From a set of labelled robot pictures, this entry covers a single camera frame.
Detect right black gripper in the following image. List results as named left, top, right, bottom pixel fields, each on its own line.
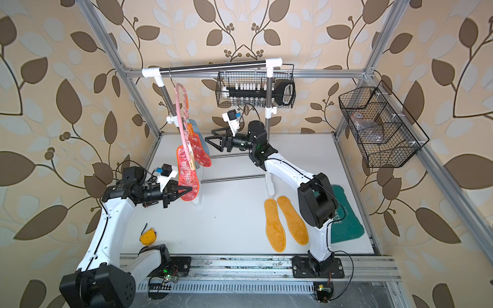
left=208, top=126, right=259, bottom=153

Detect metal clothes rack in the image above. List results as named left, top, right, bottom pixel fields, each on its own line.
left=140, top=58, right=284, bottom=207

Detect yellow fuzzy insole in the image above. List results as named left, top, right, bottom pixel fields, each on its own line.
left=277, top=196, right=309, bottom=246
left=264, top=199, right=286, bottom=253

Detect yellow tape measure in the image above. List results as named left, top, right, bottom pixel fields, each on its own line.
left=139, top=228, right=157, bottom=246

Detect back black wire basket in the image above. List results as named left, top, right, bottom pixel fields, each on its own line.
left=215, top=64, right=296, bottom=109

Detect grey blue insole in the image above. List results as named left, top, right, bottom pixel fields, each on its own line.
left=188, top=119, right=201, bottom=135

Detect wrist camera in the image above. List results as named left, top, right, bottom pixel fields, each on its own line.
left=222, top=109, right=241, bottom=137
left=155, top=164, right=178, bottom=192

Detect side black wire basket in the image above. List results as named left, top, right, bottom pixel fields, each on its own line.
left=338, top=81, right=430, bottom=168

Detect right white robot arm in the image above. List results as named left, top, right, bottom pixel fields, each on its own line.
left=205, top=121, right=339, bottom=272

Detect pink clip hanger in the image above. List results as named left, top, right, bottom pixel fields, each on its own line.
left=175, top=83, right=196, bottom=171

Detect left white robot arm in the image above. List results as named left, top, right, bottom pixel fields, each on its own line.
left=59, top=164, right=192, bottom=307

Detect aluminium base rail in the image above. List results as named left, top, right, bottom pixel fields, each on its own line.
left=136, top=255, right=402, bottom=295

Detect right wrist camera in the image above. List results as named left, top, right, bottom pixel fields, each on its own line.
left=222, top=109, right=241, bottom=137

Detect green plastic tool case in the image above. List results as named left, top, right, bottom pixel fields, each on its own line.
left=331, top=185, right=365, bottom=243

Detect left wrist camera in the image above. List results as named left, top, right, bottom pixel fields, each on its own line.
left=155, top=164, right=178, bottom=192

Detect red patterned insole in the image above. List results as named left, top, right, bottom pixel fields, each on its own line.
left=176, top=146, right=200, bottom=201
left=188, top=132, right=212, bottom=168

